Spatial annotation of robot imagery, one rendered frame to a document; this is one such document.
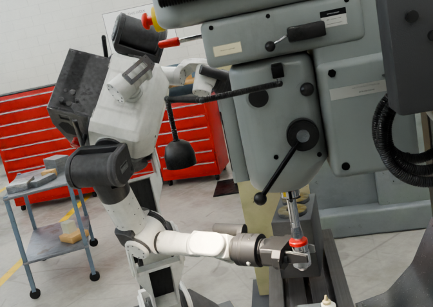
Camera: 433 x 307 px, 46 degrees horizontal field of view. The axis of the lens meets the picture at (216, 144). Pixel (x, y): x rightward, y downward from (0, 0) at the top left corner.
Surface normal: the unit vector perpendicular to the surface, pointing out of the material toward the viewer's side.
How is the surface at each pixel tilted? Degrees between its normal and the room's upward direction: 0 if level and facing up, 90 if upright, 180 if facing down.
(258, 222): 90
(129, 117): 57
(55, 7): 90
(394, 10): 90
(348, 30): 90
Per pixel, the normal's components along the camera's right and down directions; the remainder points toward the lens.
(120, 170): 0.96, -0.07
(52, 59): -0.10, 0.24
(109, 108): 0.13, -0.38
